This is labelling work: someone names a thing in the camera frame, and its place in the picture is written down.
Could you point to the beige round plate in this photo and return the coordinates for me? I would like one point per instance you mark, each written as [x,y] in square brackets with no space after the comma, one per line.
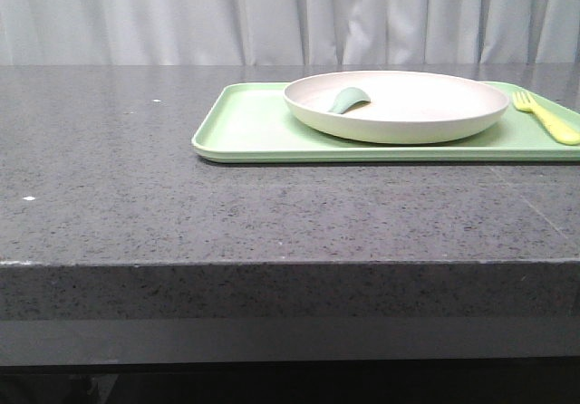
[404,108]

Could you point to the yellow plastic fork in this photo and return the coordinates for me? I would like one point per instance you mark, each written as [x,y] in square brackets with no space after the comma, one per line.
[560,131]

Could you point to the light green serving tray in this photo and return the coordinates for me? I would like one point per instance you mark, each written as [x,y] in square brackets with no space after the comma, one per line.
[250,123]

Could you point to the sage green plastic spoon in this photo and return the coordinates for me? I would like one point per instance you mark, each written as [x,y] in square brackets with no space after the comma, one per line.
[349,98]

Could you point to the grey pleated curtain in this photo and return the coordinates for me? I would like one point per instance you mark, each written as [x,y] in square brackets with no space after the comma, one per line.
[288,32]

